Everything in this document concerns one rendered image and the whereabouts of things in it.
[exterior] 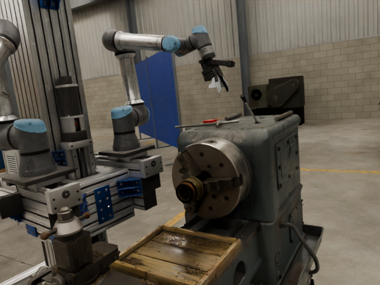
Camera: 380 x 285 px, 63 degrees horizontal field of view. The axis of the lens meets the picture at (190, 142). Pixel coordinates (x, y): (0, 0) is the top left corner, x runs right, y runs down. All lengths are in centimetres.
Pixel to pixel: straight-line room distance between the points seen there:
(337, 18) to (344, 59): 123
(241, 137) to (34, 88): 101
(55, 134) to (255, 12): 1070
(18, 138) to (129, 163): 54
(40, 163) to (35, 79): 43
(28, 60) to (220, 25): 1096
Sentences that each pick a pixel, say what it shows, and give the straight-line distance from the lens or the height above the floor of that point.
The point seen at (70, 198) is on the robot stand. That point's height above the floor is 106.
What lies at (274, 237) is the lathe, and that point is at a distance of 147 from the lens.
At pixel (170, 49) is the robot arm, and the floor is 164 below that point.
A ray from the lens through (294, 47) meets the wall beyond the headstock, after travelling 1143.
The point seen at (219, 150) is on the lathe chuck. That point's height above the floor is 121.
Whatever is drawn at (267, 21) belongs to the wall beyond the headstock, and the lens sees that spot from 1176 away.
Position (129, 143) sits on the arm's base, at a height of 120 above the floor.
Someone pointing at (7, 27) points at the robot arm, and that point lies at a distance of 147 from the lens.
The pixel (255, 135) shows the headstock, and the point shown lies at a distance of 130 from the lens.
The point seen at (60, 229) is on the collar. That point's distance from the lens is 87.
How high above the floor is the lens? 145
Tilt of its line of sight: 10 degrees down
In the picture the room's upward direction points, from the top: 6 degrees counter-clockwise
